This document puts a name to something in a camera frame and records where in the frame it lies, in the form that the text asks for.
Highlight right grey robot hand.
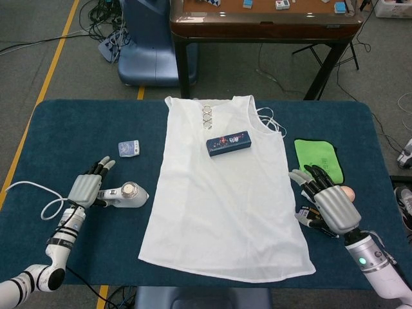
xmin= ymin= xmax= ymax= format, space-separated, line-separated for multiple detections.
xmin=288 ymin=164 xmax=362 ymax=234

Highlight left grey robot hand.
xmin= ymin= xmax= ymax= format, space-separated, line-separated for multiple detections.
xmin=67 ymin=156 xmax=117 ymax=209

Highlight white handheld steamer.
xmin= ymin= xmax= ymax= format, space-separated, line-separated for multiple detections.
xmin=95 ymin=182 xmax=151 ymax=209

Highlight thin white cable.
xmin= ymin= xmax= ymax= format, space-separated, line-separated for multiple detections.
xmin=5 ymin=180 xmax=73 ymax=221

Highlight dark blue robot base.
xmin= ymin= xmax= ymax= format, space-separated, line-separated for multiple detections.
xmin=133 ymin=285 xmax=274 ymax=309

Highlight peach coloured egg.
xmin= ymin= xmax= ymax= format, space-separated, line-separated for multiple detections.
xmin=341 ymin=185 xmax=357 ymax=202

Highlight black purple carton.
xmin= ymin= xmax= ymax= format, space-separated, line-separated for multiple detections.
xmin=295 ymin=205 xmax=341 ymax=239

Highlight green microfibre cloth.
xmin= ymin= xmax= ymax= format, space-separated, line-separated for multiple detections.
xmin=294 ymin=138 xmax=345 ymax=186

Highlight small blue card pack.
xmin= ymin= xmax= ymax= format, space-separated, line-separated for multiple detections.
xmin=117 ymin=140 xmax=142 ymax=159

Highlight blue felt table cover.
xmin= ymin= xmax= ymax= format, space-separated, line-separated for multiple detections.
xmin=0 ymin=98 xmax=412 ymax=287

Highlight grey white sneaker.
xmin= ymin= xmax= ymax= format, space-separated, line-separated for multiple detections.
xmin=394 ymin=185 xmax=412 ymax=231

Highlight silver grey shoe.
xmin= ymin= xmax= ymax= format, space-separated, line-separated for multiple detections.
xmin=396 ymin=138 xmax=412 ymax=170

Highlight white sleeveless top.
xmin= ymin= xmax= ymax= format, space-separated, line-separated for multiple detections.
xmin=137 ymin=94 xmax=317 ymax=285

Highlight dark blue rectangular box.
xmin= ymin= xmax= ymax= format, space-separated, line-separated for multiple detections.
xmin=205 ymin=129 xmax=253 ymax=158

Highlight blue power strip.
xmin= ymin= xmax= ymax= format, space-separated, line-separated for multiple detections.
xmin=98 ymin=33 xmax=129 ymax=62

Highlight black folding stand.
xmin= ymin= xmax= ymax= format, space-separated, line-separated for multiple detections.
xmin=292 ymin=41 xmax=360 ymax=71

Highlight brown mahjong table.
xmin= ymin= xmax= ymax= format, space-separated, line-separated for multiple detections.
xmin=169 ymin=0 xmax=364 ymax=100

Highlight white storage box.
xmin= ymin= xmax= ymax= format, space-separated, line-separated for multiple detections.
xmin=371 ymin=0 xmax=398 ymax=17

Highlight black cables under table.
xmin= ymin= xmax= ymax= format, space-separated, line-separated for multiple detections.
xmin=108 ymin=285 xmax=138 ymax=309

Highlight black floor cable tangle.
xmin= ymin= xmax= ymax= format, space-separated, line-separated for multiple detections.
xmin=80 ymin=0 xmax=129 ymax=62

